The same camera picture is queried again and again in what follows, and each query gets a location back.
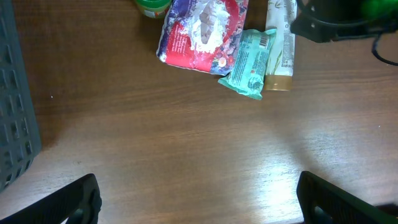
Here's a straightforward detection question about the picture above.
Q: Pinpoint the white floral tube gold cap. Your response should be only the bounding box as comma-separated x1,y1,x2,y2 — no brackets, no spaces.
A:
264,0,297,91

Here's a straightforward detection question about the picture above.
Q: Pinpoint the grey plastic basket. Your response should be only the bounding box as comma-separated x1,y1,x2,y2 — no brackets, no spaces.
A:
1,0,42,192

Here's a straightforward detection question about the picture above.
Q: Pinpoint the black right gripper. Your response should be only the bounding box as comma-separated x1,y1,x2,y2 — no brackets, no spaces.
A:
290,0,397,43

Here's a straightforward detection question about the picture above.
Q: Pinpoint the red purple snack packet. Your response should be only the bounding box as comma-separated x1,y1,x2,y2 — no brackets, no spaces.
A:
156,0,249,76

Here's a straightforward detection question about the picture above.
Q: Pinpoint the teal wet wipes packet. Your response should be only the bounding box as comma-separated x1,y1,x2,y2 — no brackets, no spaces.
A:
218,29,277,100

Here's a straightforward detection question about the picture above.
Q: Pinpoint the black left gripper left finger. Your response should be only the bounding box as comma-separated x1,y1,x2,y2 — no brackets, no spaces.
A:
1,174,102,224

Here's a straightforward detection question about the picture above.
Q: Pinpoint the green lidded jar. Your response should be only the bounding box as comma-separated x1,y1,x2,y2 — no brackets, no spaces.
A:
134,0,172,19

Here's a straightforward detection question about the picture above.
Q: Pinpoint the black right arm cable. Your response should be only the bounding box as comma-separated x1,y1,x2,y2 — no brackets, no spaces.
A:
371,30,398,67

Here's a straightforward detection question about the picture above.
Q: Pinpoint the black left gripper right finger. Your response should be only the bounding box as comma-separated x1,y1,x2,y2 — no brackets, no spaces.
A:
297,171,397,224

